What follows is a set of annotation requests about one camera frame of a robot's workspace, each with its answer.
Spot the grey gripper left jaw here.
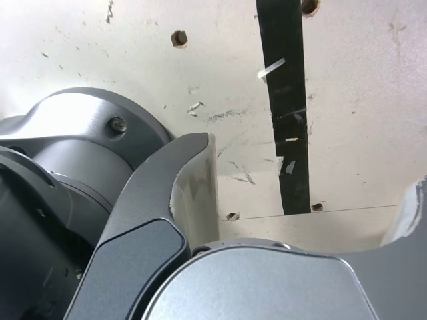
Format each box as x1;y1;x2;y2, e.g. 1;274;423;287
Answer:
63;131;221;320

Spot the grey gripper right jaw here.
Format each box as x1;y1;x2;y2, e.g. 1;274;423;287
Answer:
141;175;427;320

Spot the black tape strip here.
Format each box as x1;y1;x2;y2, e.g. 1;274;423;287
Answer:
256;0;312;216

